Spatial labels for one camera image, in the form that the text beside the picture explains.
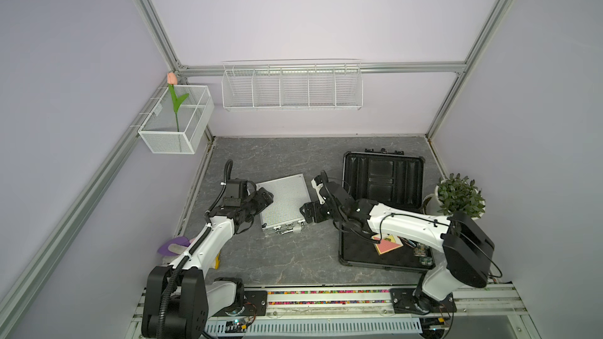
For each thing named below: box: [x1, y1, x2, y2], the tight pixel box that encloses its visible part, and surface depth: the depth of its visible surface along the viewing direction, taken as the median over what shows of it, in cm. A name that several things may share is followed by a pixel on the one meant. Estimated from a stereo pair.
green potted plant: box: [436, 172, 486, 219], surface depth 80 cm
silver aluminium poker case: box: [255, 173, 312, 236], surface depth 93 cm
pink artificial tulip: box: [167, 72, 190, 132], surface depth 87 cm
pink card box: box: [371, 233, 404, 256], surface depth 82 cm
